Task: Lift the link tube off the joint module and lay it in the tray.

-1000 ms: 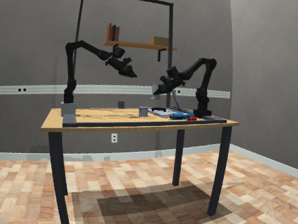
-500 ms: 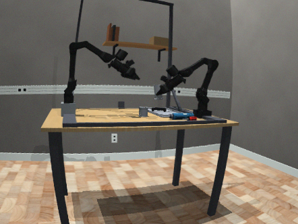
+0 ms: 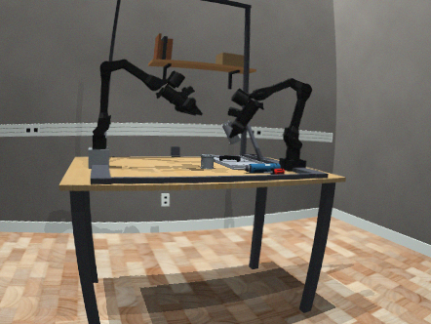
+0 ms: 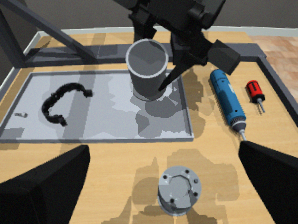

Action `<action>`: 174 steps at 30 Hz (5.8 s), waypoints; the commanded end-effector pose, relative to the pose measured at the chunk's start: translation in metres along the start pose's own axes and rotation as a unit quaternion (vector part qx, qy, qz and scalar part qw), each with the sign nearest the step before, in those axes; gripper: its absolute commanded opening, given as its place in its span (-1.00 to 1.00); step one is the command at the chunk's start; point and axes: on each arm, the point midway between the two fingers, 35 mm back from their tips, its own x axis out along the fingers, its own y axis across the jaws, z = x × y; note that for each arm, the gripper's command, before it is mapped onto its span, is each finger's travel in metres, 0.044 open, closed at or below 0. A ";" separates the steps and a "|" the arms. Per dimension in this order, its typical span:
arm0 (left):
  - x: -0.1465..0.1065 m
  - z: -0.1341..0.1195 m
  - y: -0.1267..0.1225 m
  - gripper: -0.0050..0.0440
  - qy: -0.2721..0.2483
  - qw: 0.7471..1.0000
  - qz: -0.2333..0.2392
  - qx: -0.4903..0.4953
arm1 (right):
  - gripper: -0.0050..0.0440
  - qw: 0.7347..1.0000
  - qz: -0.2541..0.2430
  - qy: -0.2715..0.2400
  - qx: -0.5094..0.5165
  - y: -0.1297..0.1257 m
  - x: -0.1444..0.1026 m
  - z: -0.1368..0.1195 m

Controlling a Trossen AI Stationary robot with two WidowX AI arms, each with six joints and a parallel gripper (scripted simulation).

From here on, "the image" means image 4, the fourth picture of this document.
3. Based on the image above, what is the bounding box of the blue power screwdriver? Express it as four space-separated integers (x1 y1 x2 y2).
210 69 247 141

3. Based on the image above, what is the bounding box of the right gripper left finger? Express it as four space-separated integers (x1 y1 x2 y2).
0 144 90 224

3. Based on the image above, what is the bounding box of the red hand screwdriver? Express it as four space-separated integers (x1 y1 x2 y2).
246 80 265 113

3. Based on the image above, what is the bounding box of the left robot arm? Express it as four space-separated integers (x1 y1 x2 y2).
147 0 226 35

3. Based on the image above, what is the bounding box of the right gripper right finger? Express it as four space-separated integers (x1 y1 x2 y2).
238 141 298 224

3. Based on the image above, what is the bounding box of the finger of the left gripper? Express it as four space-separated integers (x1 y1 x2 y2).
128 14 157 43
159 51 207 91

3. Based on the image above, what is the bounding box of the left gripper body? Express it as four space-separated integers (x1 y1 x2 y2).
113 0 241 76

